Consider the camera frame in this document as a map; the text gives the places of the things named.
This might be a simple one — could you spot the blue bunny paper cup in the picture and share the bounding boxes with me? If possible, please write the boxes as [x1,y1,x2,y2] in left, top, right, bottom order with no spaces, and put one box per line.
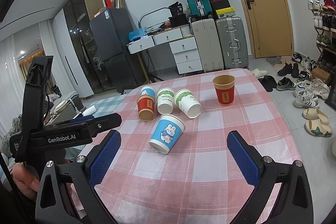
[149,114,185,154]

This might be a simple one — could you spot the lying red paper cup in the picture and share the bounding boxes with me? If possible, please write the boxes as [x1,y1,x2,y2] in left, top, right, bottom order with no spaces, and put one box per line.
[137,94,155,122]

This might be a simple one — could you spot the lying blue bunny cup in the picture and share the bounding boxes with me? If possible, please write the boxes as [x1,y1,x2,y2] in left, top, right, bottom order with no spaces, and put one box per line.
[141,86,156,99]

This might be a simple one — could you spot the white green paper cup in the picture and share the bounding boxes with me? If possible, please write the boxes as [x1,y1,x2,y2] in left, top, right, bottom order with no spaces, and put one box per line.
[174,89,202,119]
[157,88,175,115]

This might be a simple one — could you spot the upright red paper cup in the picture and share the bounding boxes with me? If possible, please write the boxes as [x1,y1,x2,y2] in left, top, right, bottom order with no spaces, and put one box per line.
[213,75,235,106]

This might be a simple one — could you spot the person's left hand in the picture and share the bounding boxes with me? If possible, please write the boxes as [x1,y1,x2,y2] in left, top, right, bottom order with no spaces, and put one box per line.
[12,163,40,200]

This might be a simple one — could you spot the teal checkered tablecloth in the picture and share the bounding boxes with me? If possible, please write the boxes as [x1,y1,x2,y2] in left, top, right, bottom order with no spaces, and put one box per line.
[86,94,126,118]

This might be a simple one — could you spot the beige green star slipper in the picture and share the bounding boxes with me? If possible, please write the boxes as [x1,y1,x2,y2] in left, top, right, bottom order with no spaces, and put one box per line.
[305,119,333,138]

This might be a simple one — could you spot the beige foam slipper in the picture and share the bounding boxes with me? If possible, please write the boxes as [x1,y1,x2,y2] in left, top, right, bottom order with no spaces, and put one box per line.
[302,108,329,124]

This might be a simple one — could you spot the white sneaker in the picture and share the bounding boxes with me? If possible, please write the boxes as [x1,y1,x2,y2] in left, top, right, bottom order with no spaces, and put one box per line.
[293,90,319,109]

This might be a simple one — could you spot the pink checkered tablecloth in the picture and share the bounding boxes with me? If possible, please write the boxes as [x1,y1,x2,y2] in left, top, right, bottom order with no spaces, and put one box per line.
[95,69,301,223]

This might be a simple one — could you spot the black slide sandals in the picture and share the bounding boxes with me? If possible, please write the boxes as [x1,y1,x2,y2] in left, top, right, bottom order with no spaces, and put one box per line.
[258,75,277,93]

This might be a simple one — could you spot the black refrigerator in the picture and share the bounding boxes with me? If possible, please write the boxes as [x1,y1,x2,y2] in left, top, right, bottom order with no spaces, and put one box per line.
[90,8,145,93]

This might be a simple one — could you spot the dark glass cabinet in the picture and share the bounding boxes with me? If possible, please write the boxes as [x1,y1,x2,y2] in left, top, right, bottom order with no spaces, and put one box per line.
[63,0,114,94]

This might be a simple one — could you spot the blue plastic bag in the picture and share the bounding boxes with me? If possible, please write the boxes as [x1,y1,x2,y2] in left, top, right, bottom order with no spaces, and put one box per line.
[128,27,147,42]

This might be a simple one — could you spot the white drawer desk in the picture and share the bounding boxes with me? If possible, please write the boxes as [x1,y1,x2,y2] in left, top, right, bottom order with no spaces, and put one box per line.
[127,25,203,75]

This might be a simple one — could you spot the silver grey suitcase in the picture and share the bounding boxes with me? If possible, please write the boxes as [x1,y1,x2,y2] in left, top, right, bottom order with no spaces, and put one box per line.
[216,16,249,69]

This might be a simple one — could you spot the beige suitcase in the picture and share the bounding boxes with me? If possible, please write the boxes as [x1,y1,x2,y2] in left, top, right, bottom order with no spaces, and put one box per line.
[191,19,224,72]

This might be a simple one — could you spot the shoe rack with shoes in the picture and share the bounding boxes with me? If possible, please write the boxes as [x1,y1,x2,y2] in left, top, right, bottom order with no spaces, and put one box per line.
[307,0,335,76]

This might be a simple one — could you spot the stack of shoe boxes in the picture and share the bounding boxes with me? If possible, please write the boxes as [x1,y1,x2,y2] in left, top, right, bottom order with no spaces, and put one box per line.
[206,0,235,19]

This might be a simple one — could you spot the wooden door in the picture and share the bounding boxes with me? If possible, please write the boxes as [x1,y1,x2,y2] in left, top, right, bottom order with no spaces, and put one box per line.
[241,0,293,58]

